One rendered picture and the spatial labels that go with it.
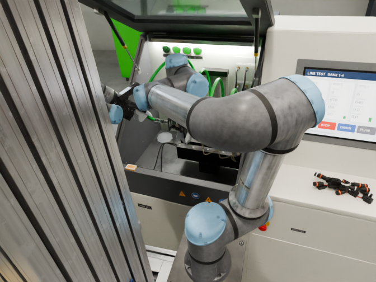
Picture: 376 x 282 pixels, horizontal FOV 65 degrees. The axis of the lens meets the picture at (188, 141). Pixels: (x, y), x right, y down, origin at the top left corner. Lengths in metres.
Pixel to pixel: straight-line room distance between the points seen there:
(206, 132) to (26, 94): 0.30
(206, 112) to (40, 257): 0.34
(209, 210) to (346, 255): 0.84
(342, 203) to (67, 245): 1.09
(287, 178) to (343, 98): 0.41
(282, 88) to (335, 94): 0.79
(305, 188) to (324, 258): 0.37
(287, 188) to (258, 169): 0.66
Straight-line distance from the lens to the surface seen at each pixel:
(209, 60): 1.63
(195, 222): 0.85
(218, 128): 0.53
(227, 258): 0.98
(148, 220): 1.76
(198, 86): 0.89
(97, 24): 6.28
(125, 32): 4.43
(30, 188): 0.41
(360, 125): 1.40
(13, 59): 0.38
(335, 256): 1.56
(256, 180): 0.74
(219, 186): 1.38
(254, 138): 0.53
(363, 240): 1.46
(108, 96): 1.28
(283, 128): 0.56
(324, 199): 1.35
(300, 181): 1.40
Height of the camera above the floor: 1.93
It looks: 36 degrees down
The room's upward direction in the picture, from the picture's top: 5 degrees counter-clockwise
